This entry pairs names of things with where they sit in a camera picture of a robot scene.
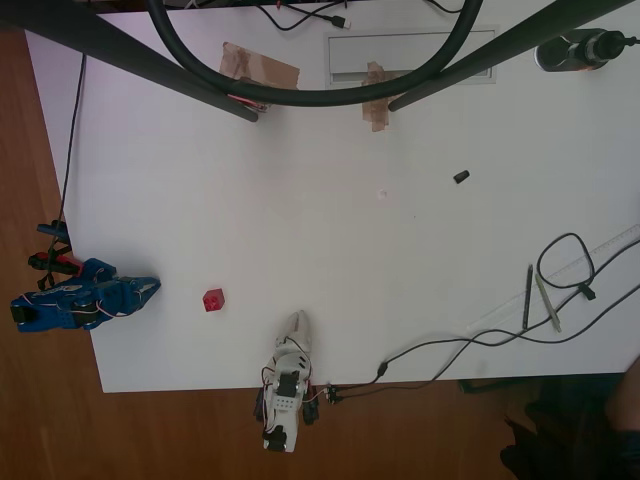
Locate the person in dark trousers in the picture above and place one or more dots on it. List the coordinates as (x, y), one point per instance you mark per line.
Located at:
(575, 435)

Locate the black camera device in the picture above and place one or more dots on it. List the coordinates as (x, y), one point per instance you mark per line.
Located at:
(570, 50)

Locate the small red cube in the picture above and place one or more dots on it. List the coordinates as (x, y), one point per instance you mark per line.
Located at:
(214, 300)

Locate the transparent ruler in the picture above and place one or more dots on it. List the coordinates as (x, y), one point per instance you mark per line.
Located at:
(615, 243)

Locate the blue clamp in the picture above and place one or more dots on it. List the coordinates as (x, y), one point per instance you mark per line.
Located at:
(52, 230)

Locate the black pen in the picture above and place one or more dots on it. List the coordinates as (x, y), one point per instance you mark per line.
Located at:
(527, 300)

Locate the black tripod leg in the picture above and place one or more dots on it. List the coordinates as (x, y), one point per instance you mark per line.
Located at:
(500, 50)
(150, 60)

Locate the small black cap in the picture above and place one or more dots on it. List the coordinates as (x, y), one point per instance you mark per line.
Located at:
(461, 176)

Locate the narrow brown tape strip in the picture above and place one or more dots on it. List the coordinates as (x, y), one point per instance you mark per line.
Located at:
(377, 114)

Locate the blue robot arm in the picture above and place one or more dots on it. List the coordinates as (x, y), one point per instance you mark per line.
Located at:
(55, 320)

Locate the wide brown tape patch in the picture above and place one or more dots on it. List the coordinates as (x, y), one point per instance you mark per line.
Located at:
(270, 70)

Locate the green pen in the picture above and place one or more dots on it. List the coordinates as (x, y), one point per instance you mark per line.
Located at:
(548, 303)

